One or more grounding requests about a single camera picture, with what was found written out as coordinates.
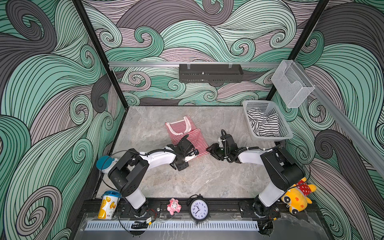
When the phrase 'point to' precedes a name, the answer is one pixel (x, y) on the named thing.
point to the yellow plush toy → (296, 197)
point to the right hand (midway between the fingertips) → (207, 151)
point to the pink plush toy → (173, 206)
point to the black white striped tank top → (263, 125)
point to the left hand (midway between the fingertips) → (182, 160)
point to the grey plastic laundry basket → (269, 107)
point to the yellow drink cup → (109, 202)
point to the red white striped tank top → (178, 129)
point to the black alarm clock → (199, 208)
